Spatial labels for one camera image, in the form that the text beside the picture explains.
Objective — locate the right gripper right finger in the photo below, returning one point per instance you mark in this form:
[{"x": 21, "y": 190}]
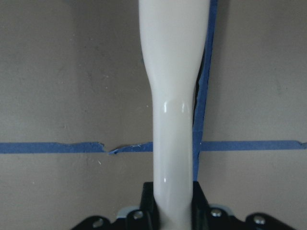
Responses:
[{"x": 205, "y": 217}]

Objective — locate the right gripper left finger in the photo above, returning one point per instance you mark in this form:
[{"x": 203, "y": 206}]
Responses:
[{"x": 146, "y": 217}]

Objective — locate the white hand brush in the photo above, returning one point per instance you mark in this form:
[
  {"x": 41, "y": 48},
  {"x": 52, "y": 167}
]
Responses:
[{"x": 173, "y": 34}]

